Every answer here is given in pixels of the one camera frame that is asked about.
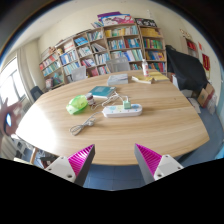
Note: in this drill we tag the green plastic bag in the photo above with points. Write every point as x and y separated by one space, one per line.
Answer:
76 104

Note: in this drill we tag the small dark jar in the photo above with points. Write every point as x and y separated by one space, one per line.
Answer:
90 99

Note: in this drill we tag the wooden bookshelf with books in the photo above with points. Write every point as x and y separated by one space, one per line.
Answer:
95 47

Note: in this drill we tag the white chair left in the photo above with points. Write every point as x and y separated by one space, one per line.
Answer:
79 74

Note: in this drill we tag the teal book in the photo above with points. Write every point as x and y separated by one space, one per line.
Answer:
102 91

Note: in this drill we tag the black cloth covered object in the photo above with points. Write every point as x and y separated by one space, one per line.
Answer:
189 71

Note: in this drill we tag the grey book stack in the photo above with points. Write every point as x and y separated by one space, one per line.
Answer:
117 79

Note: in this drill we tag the green white charger plug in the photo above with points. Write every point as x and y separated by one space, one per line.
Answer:
126 104

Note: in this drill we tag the white power strip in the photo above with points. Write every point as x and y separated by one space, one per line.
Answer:
120 111

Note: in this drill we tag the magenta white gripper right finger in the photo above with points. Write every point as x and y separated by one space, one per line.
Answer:
154 166

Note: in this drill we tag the wooden oval table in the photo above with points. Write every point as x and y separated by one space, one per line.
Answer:
168 123

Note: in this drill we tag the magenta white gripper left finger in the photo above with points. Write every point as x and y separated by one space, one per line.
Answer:
75 167

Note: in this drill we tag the cardboard box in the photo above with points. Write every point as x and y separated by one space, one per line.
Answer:
205 95

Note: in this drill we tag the clear plastic bottle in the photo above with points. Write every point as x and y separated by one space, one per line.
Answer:
145 68

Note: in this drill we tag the dark blue chair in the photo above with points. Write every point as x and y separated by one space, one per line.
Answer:
36 92

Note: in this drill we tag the grey mesh office chair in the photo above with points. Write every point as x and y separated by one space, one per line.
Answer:
118 65

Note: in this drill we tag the yellow books on table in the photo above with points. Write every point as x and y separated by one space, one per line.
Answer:
151 78

